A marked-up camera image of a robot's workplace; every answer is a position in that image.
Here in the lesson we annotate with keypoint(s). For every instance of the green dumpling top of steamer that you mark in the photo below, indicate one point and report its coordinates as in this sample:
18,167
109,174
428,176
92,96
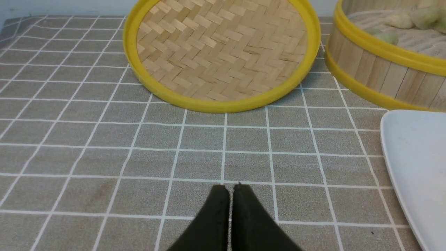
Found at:
425,18

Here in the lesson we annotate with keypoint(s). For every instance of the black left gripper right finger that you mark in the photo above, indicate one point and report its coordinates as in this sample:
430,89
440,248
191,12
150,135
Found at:
252,228

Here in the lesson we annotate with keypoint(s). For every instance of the white square plate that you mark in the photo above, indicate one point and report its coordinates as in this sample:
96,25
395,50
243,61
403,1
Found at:
413,143

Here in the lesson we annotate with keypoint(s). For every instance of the bamboo steamer lid yellow rim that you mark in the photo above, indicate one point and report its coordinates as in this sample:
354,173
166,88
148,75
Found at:
221,56

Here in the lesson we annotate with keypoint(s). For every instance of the grey checked tablecloth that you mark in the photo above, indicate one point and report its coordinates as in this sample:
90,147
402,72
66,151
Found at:
91,160

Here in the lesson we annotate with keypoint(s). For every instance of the bamboo steamer basket yellow rim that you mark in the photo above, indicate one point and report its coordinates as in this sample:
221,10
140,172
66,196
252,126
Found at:
410,75

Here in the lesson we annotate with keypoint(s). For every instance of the green dumpling left in steamer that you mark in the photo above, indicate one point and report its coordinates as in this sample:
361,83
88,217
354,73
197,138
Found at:
388,37

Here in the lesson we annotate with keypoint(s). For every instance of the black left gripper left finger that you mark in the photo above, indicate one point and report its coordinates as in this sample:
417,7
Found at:
208,231

